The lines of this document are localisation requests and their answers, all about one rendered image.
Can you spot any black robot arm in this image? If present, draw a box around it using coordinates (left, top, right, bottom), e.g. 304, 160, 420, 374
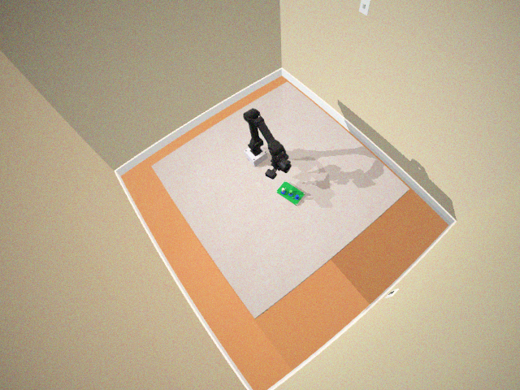
243, 108, 292, 173

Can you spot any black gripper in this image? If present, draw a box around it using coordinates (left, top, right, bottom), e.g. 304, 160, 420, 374
265, 154, 289, 179

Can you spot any green circuit board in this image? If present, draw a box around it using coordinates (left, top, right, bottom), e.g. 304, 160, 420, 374
276, 181, 305, 205

